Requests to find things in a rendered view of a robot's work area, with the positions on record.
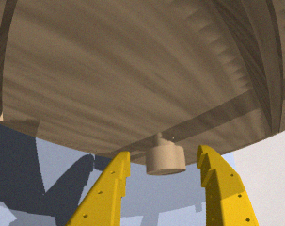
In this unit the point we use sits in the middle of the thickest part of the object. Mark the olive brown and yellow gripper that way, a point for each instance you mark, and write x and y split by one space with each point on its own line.
227 203

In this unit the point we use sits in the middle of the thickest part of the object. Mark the brown wooden chest of drawers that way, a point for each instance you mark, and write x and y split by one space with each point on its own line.
250 24

